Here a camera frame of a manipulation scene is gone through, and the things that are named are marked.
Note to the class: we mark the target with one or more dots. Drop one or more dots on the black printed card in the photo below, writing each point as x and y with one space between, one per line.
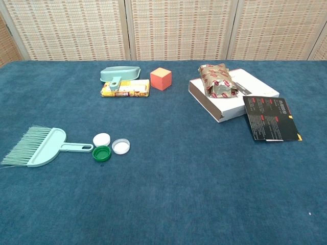
272 118

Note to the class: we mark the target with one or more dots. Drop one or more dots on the woven folding screen panel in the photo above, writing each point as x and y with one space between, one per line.
5 51
322 52
69 28
276 28
178 28

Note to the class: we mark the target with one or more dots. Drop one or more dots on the light green dustpan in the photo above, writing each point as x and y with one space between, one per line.
120 72

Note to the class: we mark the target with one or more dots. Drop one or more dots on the light teal plastic dustpan brush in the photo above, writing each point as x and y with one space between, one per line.
48 148

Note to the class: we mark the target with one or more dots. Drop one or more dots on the brown foil snack package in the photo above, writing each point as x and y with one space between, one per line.
218 80

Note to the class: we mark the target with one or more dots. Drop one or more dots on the white flat cardboard box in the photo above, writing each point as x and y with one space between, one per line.
230 108

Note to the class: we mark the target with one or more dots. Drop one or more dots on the orange cube block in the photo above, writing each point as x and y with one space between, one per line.
159 81

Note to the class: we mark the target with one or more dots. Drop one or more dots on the green bottle cap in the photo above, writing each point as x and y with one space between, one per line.
102 154

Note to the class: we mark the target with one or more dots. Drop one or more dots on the blue table cloth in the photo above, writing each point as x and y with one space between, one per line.
163 183

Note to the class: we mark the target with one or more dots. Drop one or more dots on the yellow snack package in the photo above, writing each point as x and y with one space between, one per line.
134 89

